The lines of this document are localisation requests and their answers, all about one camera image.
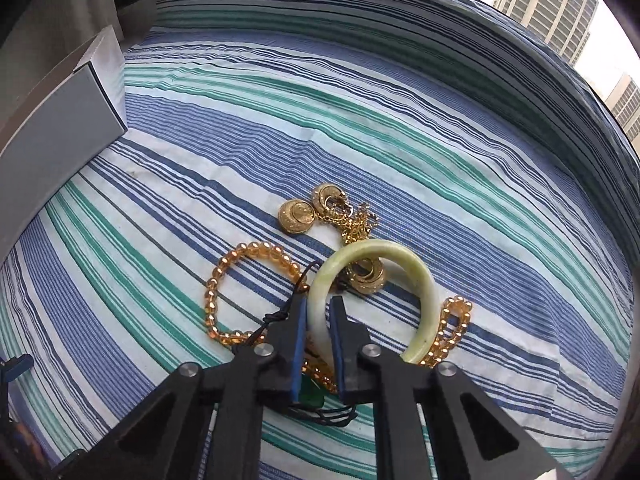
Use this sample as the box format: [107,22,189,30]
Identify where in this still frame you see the amber bead necklace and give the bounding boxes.
[203,240,474,395]

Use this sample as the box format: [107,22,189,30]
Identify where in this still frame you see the pale green jade bangle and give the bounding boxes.
[307,240,440,370]

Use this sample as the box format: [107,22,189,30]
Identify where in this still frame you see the grey bed side panel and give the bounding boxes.
[1,25,128,259]

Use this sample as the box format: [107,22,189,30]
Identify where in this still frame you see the striped blue green bedsheet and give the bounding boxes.
[1,0,639,479]

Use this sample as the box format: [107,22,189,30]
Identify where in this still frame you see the high-rise building outside window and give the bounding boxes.
[494,0,598,65]

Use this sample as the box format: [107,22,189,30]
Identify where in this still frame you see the green pendant with black cord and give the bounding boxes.
[244,260,358,428]

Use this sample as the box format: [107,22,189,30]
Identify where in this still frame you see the gold disc chain jewelry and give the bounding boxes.
[278,182,386,295]

